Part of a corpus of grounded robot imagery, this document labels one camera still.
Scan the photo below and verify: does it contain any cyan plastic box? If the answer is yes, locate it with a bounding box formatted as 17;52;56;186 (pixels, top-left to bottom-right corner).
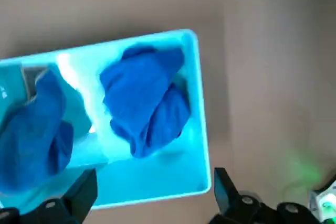
0;28;212;210

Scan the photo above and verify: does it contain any blue square rag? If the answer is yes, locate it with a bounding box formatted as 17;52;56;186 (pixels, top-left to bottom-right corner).
0;69;75;196
99;46;192;159

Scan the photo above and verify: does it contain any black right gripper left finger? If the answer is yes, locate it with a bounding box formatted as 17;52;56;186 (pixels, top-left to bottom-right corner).
0;168;98;224

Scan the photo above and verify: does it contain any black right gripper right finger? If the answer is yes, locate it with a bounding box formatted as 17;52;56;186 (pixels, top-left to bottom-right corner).
209;167;322;224

